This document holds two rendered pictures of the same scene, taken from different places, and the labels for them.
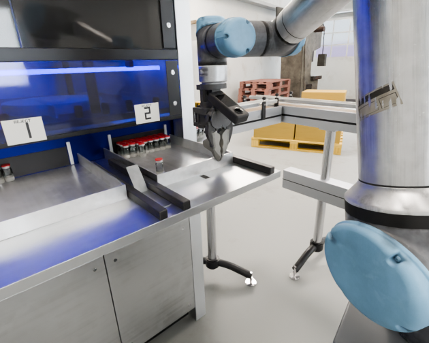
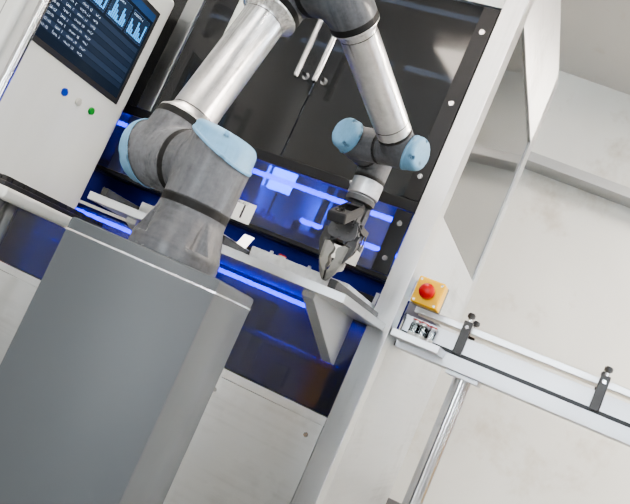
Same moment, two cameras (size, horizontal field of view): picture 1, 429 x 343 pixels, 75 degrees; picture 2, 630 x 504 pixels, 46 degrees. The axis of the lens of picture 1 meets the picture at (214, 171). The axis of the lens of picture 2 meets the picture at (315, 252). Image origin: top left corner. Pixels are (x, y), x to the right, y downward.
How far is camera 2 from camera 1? 1.54 m
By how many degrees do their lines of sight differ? 67
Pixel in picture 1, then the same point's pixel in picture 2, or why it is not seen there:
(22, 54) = (276, 159)
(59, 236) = not seen: hidden behind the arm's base
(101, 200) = not seen: hidden behind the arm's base
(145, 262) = (236, 430)
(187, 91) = (409, 253)
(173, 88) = (391, 240)
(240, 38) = (342, 132)
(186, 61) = (424, 219)
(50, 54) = (293, 165)
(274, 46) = (379, 149)
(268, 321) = not seen: outside the picture
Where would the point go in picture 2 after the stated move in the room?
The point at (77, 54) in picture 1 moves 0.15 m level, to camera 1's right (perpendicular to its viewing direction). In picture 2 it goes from (313, 172) to (340, 172)
